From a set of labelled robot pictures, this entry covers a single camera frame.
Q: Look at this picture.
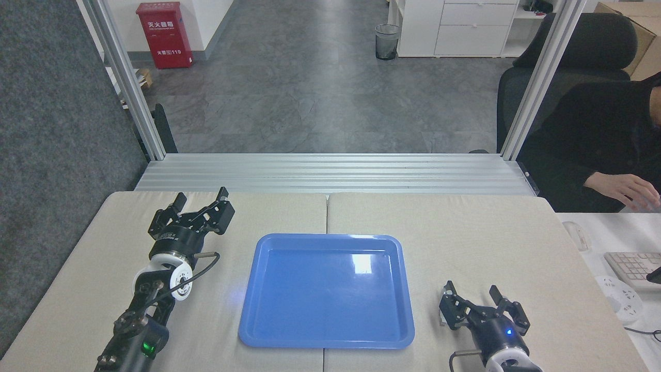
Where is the silver aluminium rail base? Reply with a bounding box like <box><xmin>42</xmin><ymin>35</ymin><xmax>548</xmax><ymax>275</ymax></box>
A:
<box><xmin>134</xmin><ymin>152</ymin><xmax>539</xmax><ymax>196</ymax></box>

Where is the silver aluminium post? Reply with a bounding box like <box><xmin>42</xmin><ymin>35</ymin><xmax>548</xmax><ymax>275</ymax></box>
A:
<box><xmin>76</xmin><ymin>0</ymin><xmax>166</xmax><ymax>161</ymax></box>
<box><xmin>499</xmin><ymin>0</ymin><xmax>588</xmax><ymax>161</ymax></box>

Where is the white keyboard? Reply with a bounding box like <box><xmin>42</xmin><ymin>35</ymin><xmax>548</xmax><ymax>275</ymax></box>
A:
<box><xmin>604</xmin><ymin>251</ymin><xmax>661</xmax><ymax>291</ymax></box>

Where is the grey mesh waste bin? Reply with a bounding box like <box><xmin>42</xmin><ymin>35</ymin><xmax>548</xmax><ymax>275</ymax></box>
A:
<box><xmin>375</xmin><ymin>23</ymin><xmax>401</xmax><ymax>60</ymax></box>

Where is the thin black desk cable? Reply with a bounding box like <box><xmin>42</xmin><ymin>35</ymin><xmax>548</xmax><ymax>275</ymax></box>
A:
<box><xmin>623</xmin><ymin>325</ymin><xmax>661</xmax><ymax>343</ymax></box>

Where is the red fire extinguisher box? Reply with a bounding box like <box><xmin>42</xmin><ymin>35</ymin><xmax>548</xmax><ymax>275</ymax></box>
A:
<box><xmin>136</xmin><ymin>2</ymin><xmax>194</xmax><ymax>70</ymax></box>

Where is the black office chair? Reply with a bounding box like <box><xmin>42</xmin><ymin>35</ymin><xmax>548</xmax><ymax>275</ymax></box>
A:
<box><xmin>496</xmin><ymin>12</ymin><xmax>639</xmax><ymax>153</ymax></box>

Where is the black partition foot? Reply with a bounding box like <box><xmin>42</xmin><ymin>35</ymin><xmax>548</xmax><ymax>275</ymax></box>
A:
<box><xmin>153</xmin><ymin>103</ymin><xmax>179</xmax><ymax>154</ymax></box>

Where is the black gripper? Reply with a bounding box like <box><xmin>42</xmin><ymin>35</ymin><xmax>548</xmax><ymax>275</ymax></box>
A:
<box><xmin>148</xmin><ymin>187</ymin><xmax>236</xmax><ymax>258</ymax></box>
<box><xmin>438</xmin><ymin>280</ymin><xmax>531</xmax><ymax>358</ymax></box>

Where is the person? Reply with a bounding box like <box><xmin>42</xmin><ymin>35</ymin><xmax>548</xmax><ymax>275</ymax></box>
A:
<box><xmin>518</xmin><ymin>71</ymin><xmax>661</xmax><ymax>214</ymax></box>

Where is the white drawer cabinet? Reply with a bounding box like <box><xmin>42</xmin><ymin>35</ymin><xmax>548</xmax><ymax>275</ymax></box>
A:
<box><xmin>387</xmin><ymin>0</ymin><xmax>548</xmax><ymax>58</ymax></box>

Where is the grey felt partition panel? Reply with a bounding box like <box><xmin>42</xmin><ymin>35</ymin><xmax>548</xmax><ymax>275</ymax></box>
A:
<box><xmin>0</xmin><ymin>0</ymin><xmax>151</xmax><ymax>358</ymax></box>

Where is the white power strip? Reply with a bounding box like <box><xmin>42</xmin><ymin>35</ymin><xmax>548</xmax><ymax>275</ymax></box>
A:
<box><xmin>594</xmin><ymin>275</ymin><xmax>644</xmax><ymax>324</ymax></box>

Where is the brown cardboard box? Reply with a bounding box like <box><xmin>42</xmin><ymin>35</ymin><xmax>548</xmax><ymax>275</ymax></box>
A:
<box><xmin>594</xmin><ymin>1</ymin><xmax>661</xmax><ymax>82</ymax></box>

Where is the white desk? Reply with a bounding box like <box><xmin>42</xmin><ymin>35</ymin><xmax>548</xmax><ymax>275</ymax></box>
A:
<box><xmin>555</xmin><ymin>211</ymin><xmax>661</xmax><ymax>372</ymax></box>

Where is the small white oblong device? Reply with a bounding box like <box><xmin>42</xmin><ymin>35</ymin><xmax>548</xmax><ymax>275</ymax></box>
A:
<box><xmin>562</xmin><ymin>221</ymin><xmax>589</xmax><ymax>252</ymax></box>

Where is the person's hand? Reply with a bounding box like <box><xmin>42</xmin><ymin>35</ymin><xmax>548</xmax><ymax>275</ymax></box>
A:
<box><xmin>583</xmin><ymin>172</ymin><xmax>661</xmax><ymax>213</ymax></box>

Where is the blue plastic tray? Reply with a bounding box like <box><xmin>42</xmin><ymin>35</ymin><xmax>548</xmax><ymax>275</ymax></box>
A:
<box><xmin>238</xmin><ymin>233</ymin><xmax>416</xmax><ymax>349</ymax></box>

